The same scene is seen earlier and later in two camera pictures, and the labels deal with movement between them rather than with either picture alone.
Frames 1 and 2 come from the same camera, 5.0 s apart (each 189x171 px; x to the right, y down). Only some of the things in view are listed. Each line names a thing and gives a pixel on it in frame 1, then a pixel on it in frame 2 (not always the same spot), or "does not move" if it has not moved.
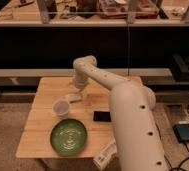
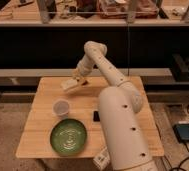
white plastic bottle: [106, 154] does not move
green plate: [68, 137] does not move
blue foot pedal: [185, 132] does not move
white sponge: [72, 97] → [68, 84]
